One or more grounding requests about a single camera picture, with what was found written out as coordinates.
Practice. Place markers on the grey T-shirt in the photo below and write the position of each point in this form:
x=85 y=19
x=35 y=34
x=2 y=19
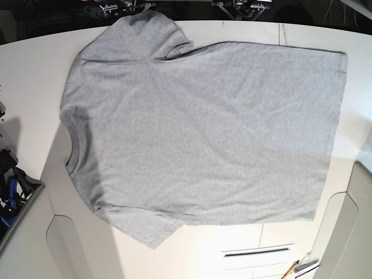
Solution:
x=164 y=135

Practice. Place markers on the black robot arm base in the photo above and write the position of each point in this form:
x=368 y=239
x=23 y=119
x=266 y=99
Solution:
x=243 y=10
x=116 y=8

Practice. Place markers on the wooden pencil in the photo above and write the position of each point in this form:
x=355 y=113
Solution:
x=290 y=270

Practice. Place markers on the blue clamp tool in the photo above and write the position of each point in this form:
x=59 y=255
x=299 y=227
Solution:
x=10 y=204

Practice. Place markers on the white desk cable grommet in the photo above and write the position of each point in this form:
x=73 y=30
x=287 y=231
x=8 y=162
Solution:
x=269 y=254

